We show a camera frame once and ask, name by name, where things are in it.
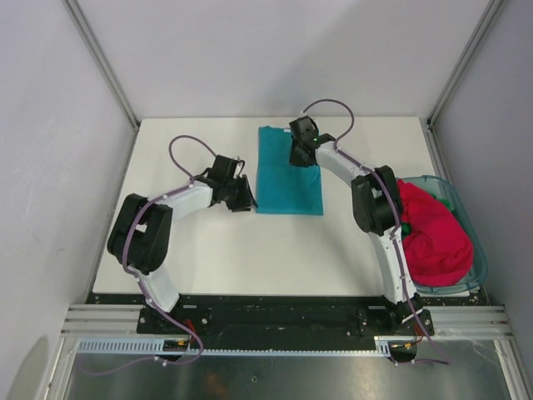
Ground teal t-shirt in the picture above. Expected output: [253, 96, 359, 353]
[256, 126, 324, 216]

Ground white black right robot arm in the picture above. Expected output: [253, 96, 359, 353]
[289, 115, 423, 334]

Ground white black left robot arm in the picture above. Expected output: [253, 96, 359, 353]
[107, 155, 257, 333]

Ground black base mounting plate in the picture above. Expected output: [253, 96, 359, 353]
[137, 294, 434, 349]

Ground green t-shirt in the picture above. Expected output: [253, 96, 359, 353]
[438, 198, 455, 213]

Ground magenta red t-shirt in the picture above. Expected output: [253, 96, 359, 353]
[398, 180, 474, 288]

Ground clear blue plastic bin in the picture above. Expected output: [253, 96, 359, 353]
[398, 175, 488, 296]

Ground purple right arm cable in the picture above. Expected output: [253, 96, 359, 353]
[299, 98, 451, 367]

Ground aluminium frame rail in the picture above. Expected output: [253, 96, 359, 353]
[61, 304, 142, 337]

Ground white slotted cable duct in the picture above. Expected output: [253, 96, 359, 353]
[77, 337, 416, 358]

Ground right aluminium corner post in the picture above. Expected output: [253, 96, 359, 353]
[426, 0, 509, 128]

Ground aluminium corner post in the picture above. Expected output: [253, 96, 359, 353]
[426, 0, 509, 128]
[61, 0, 140, 132]

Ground left aluminium corner post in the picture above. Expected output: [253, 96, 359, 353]
[61, 0, 140, 132]

